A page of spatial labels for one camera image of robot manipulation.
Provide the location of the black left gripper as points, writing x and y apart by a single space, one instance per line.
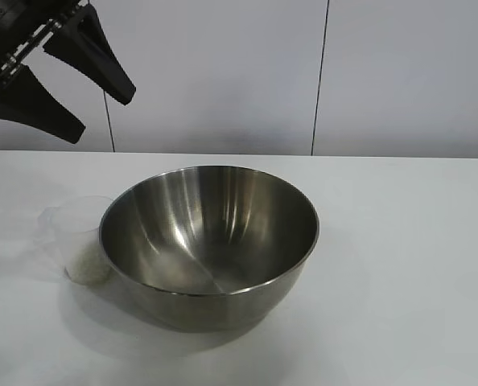
5 36

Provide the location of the clear plastic measuring cup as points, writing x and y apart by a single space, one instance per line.
74 217

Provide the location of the white rice grains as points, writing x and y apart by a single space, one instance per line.
86 269

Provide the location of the stainless steel mixing bowl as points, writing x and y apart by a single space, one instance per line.
207 241

